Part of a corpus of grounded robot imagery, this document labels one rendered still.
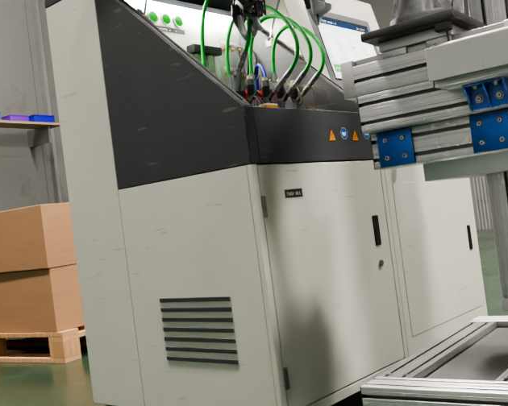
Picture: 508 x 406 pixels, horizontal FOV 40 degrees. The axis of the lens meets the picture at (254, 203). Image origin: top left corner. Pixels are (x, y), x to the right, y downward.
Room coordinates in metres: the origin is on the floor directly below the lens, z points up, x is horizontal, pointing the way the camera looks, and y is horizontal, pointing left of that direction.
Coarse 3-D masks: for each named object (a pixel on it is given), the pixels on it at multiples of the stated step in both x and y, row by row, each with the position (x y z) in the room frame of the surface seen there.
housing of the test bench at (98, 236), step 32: (64, 0) 2.34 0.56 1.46; (64, 32) 2.36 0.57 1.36; (96, 32) 2.25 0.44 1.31; (64, 64) 2.37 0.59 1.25; (96, 64) 2.26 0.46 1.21; (64, 96) 2.39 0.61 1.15; (96, 96) 2.27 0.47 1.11; (64, 128) 2.40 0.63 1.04; (96, 128) 2.29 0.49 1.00; (96, 160) 2.30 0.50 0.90; (96, 192) 2.31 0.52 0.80; (96, 224) 2.33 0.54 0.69; (96, 256) 2.34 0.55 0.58; (96, 288) 2.36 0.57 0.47; (128, 288) 2.24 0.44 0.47; (96, 320) 2.37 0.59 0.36; (128, 320) 2.26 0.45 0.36; (96, 352) 2.39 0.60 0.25; (128, 352) 2.27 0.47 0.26; (96, 384) 2.40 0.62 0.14; (128, 384) 2.28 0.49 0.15
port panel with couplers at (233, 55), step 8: (224, 40) 2.64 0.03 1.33; (232, 40) 2.67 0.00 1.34; (224, 48) 2.62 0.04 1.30; (232, 48) 2.65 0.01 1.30; (240, 48) 2.68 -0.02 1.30; (224, 56) 2.63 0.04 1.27; (232, 56) 2.66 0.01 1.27; (224, 64) 2.62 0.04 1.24; (232, 64) 2.66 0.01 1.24; (224, 72) 2.62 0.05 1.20; (232, 72) 2.61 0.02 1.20; (224, 80) 2.61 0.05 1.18; (232, 80) 2.65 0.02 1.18
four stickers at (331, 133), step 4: (332, 128) 2.17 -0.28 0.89; (340, 128) 2.21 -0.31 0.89; (344, 128) 2.22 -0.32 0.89; (328, 132) 2.15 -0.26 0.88; (332, 132) 2.17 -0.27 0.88; (340, 132) 2.20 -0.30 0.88; (344, 132) 2.22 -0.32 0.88; (352, 132) 2.26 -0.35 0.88; (356, 132) 2.28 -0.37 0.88; (332, 136) 2.17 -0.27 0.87; (344, 136) 2.22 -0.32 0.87; (352, 136) 2.26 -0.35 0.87; (356, 136) 2.28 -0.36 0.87; (364, 136) 2.31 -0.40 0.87; (368, 136) 2.33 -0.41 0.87; (332, 140) 2.17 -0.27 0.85; (352, 140) 2.25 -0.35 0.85; (356, 140) 2.27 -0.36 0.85
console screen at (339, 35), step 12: (312, 24) 2.70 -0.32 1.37; (324, 24) 2.77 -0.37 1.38; (336, 24) 2.84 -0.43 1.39; (348, 24) 2.92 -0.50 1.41; (360, 24) 3.00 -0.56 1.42; (324, 36) 2.73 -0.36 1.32; (336, 36) 2.80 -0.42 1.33; (348, 36) 2.88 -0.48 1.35; (324, 48) 2.70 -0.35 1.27; (336, 48) 2.77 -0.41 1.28; (348, 48) 2.84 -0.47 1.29; (360, 48) 2.92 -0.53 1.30; (372, 48) 3.00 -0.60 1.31; (336, 60) 2.74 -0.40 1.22; (348, 60) 2.81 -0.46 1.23; (336, 72) 2.70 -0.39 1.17
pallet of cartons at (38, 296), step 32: (0, 224) 3.90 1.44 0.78; (32, 224) 3.73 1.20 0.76; (64, 224) 3.80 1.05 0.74; (0, 256) 3.92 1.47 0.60; (32, 256) 3.75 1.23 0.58; (64, 256) 3.78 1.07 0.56; (0, 288) 3.97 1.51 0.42; (32, 288) 3.79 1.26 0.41; (64, 288) 3.76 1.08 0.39; (0, 320) 3.99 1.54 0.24; (32, 320) 3.81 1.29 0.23; (64, 320) 3.74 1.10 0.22; (0, 352) 4.07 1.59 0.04; (64, 352) 3.67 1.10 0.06
